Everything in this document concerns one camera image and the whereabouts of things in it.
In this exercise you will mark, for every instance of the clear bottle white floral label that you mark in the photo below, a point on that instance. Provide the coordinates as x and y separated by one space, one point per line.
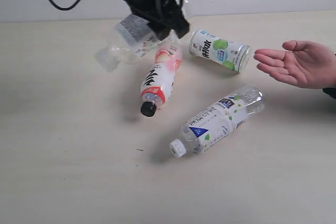
129 41

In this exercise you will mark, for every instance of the open human hand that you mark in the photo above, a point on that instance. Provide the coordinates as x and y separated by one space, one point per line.
303 64

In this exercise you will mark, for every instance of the dark jacket sleeve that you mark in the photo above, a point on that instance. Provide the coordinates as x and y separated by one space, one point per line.
330 91

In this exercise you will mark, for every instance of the bottle with green lime label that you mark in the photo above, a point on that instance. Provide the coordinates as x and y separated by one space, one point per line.
230 54

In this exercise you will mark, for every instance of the clear bottle blue triangle label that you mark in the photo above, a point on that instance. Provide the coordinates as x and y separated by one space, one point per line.
218 121

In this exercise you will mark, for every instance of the pink peach drink bottle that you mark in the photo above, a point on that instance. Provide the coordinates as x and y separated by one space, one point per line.
157 85

